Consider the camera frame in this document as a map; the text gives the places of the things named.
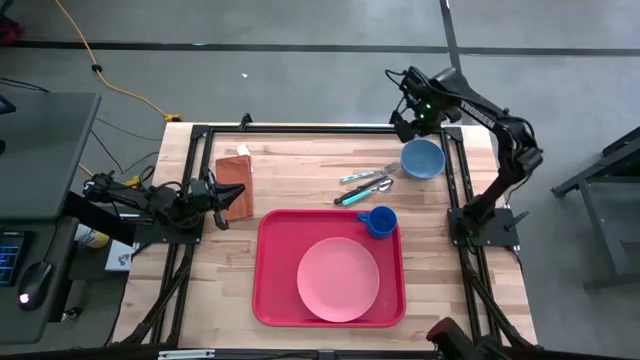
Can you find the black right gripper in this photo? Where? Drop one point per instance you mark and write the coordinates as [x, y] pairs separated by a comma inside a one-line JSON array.
[[425, 112]]

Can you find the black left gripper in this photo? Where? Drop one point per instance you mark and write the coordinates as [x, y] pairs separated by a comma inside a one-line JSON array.
[[205, 197]]

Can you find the brown cloth napkin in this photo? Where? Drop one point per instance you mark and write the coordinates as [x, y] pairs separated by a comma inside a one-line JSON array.
[[234, 185]]

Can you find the blue bowl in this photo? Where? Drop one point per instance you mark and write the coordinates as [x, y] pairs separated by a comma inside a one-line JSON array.
[[422, 159]]

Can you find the blue mug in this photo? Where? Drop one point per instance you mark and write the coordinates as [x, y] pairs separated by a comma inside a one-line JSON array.
[[382, 222]]

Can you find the pink plate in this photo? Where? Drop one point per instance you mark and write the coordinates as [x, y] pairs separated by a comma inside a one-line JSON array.
[[338, 280]]

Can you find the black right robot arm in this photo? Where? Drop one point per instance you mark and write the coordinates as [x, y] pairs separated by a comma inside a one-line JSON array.
[[480, 117]]

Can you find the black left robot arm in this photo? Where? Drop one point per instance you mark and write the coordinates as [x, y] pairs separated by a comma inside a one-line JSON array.
[[145, 200]]

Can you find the red plastic tray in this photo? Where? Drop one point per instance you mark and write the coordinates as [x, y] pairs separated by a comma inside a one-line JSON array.
[[280, 280]]

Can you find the black table clamp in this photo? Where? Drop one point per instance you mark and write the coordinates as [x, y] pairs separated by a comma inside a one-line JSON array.
[[245, 121]]

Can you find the white box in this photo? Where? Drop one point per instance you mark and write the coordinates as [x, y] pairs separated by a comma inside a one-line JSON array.
[[120, 256]]

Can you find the yellow bottle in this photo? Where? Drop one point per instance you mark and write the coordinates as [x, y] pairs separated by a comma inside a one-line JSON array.
[[92, 237]]

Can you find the grey desk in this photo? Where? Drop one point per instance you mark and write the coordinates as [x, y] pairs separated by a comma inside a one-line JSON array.
[[45, 150]]

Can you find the black computer mouse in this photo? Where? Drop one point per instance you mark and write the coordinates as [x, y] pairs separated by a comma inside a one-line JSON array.
[[35, 285]]

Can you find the grey metal cart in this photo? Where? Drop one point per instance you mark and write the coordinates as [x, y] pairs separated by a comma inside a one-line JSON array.
[[600, 210]]

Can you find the backlit keyboard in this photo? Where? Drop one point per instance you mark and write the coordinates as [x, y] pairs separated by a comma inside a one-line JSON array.
[[9, 257]]

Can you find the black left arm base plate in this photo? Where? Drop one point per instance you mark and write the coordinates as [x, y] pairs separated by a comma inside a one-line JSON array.
[[165, 236]]

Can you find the black aluminium table frame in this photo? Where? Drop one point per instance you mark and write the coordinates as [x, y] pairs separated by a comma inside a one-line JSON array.
[[320, 129]]

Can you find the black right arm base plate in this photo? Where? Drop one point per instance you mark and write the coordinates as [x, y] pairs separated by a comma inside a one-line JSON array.
[[500, 237]]

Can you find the silver metal bracket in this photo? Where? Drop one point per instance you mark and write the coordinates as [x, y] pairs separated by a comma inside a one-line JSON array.
[[185, 354]]

